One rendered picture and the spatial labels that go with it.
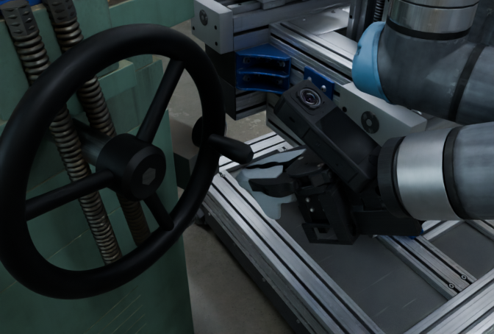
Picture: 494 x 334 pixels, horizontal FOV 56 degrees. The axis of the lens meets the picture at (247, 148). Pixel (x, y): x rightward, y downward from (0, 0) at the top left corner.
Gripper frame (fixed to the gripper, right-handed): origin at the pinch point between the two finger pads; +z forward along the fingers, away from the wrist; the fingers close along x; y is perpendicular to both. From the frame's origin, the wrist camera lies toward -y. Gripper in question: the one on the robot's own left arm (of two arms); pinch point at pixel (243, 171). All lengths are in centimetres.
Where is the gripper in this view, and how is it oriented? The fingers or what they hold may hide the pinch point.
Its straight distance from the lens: 54.0
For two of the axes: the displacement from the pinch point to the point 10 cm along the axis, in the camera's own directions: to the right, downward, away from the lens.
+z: -7.0, 1.1, 7.1
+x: 5.9, -4.7, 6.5
